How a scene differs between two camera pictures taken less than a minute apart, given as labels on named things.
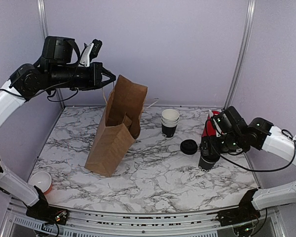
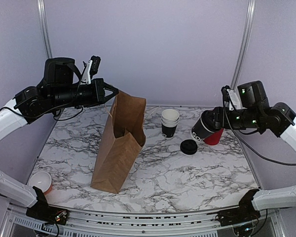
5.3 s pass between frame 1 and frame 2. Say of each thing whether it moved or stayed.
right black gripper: moved
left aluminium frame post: stayed
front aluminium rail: stayed
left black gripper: moved
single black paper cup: moved
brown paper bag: moved
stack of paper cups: stayed
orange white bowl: stayed
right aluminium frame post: stayed
